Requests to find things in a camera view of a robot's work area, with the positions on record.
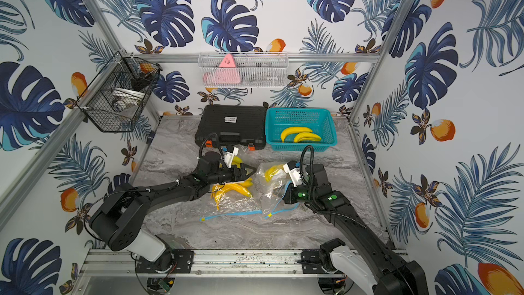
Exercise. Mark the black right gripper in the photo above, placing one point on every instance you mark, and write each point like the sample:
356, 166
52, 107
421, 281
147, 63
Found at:
288, 194

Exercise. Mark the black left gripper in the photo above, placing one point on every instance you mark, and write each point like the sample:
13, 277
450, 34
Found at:
233, 173

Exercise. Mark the clear zip-top bag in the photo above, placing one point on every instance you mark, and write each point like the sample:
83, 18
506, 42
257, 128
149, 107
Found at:
270, 194

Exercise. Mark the yellow banana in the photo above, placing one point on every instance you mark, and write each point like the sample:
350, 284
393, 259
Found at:
307, 137
274, 173
294, 130

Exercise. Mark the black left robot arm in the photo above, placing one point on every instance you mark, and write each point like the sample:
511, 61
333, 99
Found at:
119, 219

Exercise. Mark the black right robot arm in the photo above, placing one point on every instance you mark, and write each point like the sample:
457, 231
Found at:
368, 261

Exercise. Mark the clear bag with banana peel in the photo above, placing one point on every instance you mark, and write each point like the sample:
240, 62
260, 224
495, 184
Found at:
234, 205

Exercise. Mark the black plastic tool case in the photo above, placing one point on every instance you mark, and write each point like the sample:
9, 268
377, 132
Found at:
234, 125

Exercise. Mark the teal plastic basket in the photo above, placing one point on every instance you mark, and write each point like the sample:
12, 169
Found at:
319, 121

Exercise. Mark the pink triangular object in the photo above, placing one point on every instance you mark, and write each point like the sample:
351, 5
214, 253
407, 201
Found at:
226, 73

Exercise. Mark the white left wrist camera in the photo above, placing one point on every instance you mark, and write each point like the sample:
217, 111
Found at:
231, 157

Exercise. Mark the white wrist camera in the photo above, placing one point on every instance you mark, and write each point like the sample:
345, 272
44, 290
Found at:
231, 157
292, 168

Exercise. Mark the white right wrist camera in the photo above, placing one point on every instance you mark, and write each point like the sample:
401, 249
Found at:
292, 168

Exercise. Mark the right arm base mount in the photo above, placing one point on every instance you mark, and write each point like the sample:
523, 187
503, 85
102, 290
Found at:
317, 261

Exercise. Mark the aluminium front rail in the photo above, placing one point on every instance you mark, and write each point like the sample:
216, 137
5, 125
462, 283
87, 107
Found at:
210, 263

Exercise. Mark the white wire shelf basket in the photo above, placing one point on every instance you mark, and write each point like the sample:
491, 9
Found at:
257, 69

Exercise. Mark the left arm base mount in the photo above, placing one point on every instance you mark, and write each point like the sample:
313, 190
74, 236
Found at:
171, 261

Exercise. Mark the black wire basket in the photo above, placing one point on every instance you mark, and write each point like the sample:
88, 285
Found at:
116, 98

